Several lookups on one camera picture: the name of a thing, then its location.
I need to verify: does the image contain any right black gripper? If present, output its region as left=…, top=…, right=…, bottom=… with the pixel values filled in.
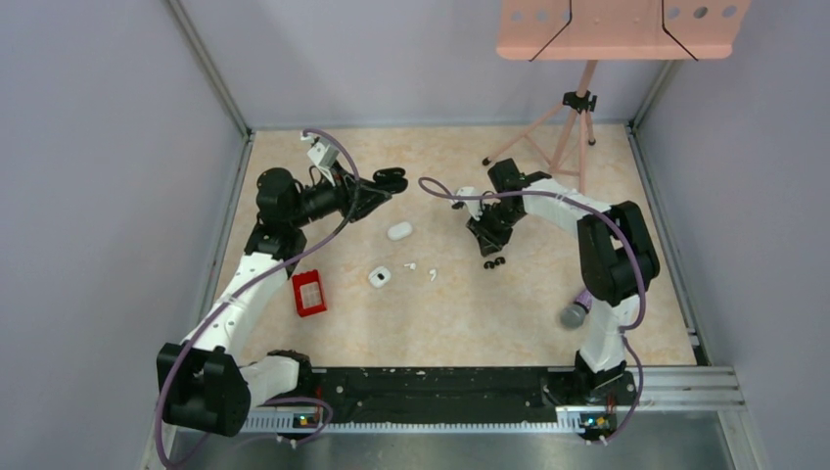
left=467, top=202, right=526, bottom=257

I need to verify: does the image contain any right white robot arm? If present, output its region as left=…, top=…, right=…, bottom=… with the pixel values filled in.
left=454, top=159, right=661, bottom=403

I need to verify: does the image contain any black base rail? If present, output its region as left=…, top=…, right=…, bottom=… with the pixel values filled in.
left=267, top=366, right=637, bottom=428

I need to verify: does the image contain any pink music stand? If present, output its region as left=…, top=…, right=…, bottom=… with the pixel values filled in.
left=482, top=0, right=754, bottom=196

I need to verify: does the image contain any black oval earbud case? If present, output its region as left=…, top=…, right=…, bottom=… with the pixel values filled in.
left=372, top=166, right=409, bottom=194

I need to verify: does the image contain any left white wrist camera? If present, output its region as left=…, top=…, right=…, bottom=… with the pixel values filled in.
left=300, top=129, right=341, bottom=184

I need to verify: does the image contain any white oval charging case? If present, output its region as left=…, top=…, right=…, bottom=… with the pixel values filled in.
left=387, top=221, right=414, bottom=242

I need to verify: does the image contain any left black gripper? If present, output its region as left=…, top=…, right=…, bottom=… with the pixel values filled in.
left=288, top=160, right=391, bottom=228

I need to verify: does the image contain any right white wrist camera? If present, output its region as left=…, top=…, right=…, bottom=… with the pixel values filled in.
left=451, top=186, right=484, bottom=220

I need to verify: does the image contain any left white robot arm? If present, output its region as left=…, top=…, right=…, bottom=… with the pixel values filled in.
left=157, top=164, right=408, bottom=437

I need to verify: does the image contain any red plastic box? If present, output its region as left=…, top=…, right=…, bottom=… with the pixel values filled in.
left=292, top=269, right=328, bottom=317

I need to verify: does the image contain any black clip earbuds pair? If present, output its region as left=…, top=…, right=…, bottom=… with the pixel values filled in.
left=484, top=257, right=506, bottom=269

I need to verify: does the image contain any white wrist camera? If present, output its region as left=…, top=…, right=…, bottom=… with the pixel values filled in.
left=300, top=129, right=341, bottom=184
left=451, top=186, right=484, bottom=220

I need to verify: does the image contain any small white square earbud case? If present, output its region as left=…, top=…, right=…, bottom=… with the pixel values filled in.
left=368, top=266, right=392, bottom=289

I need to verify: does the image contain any purple handheld microphone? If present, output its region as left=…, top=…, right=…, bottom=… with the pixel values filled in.
left=559, top=289, right=593, bottom=330

